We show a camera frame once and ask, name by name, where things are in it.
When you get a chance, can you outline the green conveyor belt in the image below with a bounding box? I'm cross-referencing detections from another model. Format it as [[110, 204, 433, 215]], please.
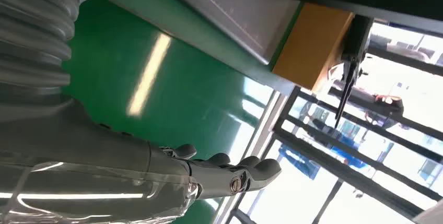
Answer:
[[62, 0, 289, 224]]

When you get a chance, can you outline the black window frame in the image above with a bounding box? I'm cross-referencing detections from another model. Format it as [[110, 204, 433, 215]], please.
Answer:
[[225, 21, 443, 224]]

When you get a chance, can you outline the brown cardboard box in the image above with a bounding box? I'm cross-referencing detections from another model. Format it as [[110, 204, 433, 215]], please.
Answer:
[[272, 3, 356, 94]]

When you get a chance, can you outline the person in black shirt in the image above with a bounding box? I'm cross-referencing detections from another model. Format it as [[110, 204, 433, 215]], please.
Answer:
[[329, 82, 405, 129]]

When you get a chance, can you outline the black inbound scanner machine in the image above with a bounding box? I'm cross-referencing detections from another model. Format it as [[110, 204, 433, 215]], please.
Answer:
[[152, 0, 443, 66]]

